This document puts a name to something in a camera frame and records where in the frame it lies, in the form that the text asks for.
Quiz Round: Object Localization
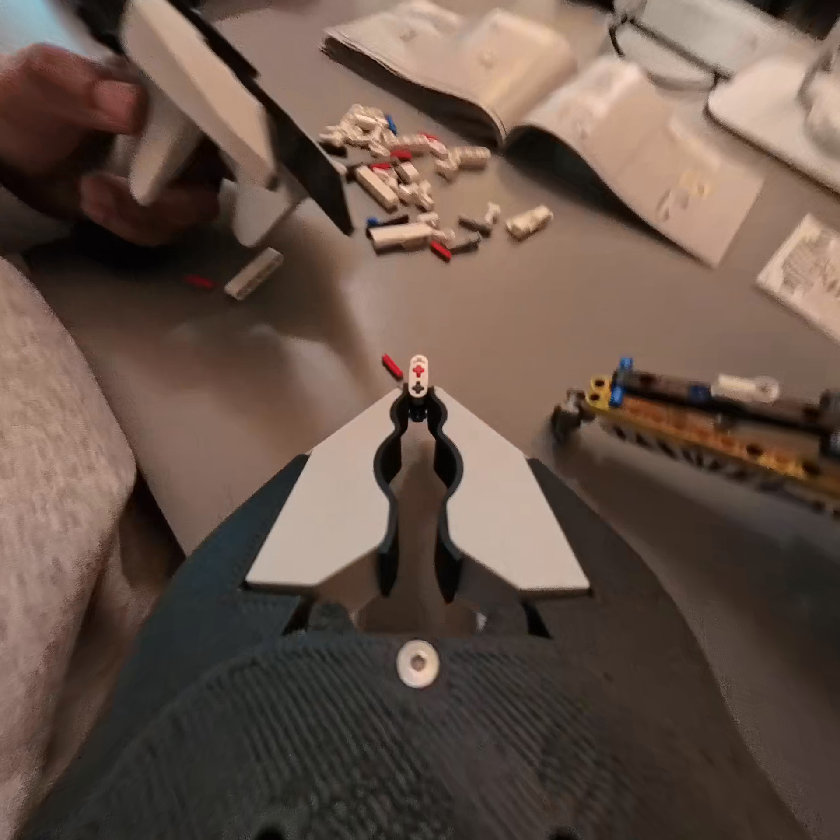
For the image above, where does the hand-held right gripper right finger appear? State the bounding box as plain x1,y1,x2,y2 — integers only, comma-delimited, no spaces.
427,386,592,605

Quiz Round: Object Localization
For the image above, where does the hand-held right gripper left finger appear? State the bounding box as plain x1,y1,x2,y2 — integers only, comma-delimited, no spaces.
245,387,404,614

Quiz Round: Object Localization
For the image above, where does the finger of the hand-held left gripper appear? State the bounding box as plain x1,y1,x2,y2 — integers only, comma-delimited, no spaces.
226,178,309,249
121,0,355,234

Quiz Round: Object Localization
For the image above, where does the white lego beam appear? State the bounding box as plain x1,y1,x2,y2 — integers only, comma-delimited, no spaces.
223,247,284,301

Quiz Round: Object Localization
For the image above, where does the pile of small lego pieces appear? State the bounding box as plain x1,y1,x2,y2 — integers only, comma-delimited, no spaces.
319,104,553,263

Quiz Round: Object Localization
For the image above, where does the partly built lego model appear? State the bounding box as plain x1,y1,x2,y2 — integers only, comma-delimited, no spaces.
551,357,840,513

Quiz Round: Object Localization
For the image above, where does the person's left hand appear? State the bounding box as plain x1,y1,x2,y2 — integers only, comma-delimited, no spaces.
0,45,219,245

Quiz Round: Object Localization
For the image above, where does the open instruction booklet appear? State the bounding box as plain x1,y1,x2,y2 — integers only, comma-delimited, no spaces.
322,0,765,266

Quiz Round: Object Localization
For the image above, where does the printed leaflet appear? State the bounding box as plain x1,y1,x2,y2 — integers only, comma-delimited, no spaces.
756,213,840,345

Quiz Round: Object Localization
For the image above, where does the white stand base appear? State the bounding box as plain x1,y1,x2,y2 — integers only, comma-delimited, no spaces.
705,56,840,191

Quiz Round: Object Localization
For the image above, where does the white object with black cord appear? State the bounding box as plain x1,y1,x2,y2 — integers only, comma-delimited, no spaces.
607,0,821,89

